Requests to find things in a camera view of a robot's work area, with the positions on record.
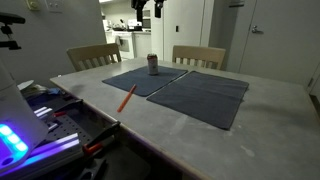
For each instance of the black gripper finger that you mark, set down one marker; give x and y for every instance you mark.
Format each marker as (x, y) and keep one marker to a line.
(139, 10)

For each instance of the orange plastic straw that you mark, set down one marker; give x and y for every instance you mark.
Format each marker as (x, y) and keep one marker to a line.
(126, 99)

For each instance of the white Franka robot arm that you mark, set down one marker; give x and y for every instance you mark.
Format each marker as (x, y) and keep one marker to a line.
(20, 110)

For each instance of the red silver soda can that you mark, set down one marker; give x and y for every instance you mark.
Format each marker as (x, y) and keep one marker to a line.
(152, 65)

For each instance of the white countertop appliance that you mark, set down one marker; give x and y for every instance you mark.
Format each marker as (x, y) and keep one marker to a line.
(132, 25)

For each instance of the white kitchen cabinet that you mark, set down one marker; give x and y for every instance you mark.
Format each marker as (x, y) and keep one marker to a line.
(142, 45)

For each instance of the white kitchen stove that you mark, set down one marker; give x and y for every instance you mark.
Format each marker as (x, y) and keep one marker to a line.
(128, 50)

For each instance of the black door latch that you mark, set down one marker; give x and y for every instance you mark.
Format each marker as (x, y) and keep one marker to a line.
(177, 28)

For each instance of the white closet door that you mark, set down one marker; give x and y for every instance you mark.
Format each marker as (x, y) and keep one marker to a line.
(190, 20)

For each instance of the light wooden slat chair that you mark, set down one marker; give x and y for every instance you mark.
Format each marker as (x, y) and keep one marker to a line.
(198, 53)
(90, 53)

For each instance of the dark blue cloth placemat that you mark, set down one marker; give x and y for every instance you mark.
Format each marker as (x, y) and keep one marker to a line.
(200, 98)
(146, 81)

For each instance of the blue cloth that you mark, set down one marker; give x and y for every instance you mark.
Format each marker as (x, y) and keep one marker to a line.
(54, 91)

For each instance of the white light switch plate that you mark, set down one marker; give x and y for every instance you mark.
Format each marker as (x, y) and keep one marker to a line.
(54, 5)

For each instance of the cream wall outlet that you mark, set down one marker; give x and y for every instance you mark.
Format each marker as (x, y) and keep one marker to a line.
(33, 4)

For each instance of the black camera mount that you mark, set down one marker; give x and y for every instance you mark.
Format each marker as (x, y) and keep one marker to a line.
(8, 20)

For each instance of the aluminium extrusion rail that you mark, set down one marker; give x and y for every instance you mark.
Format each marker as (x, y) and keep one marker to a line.
(56, 143)
(42, 111)

